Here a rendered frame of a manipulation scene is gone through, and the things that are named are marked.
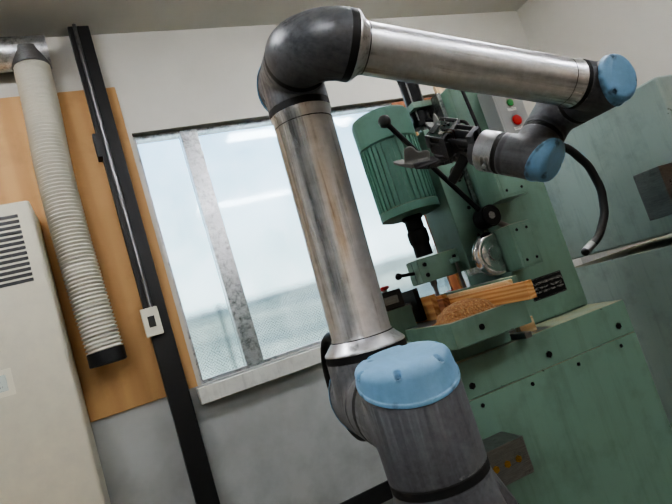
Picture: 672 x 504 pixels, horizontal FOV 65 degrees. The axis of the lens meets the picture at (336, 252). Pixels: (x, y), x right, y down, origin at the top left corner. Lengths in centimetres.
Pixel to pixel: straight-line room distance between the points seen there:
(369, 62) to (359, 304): 40
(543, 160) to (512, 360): 50
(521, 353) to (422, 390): 67
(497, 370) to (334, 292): 56
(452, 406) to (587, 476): 79
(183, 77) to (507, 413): 237
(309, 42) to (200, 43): 231
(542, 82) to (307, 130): 42
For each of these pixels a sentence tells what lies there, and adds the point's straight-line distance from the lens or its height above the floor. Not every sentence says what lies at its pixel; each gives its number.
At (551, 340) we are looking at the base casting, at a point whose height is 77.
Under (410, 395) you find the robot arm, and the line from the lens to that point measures 74.
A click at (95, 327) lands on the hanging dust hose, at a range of 244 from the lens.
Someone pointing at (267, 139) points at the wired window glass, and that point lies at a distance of 306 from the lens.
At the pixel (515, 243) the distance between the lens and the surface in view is 144.
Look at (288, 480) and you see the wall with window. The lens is 277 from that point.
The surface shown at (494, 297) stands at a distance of 129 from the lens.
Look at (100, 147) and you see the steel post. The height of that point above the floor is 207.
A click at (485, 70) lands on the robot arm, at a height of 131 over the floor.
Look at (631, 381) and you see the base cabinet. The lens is 160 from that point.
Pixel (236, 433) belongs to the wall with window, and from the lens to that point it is 268.
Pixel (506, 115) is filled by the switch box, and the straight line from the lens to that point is 160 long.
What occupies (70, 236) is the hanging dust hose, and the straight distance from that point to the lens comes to 252.
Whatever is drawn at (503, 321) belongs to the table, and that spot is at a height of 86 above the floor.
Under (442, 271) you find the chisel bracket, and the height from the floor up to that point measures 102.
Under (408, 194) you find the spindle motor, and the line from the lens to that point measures 146.
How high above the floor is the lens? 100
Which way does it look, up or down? 6 degrees up
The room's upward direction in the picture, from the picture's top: 18 degrees counter-clockwise
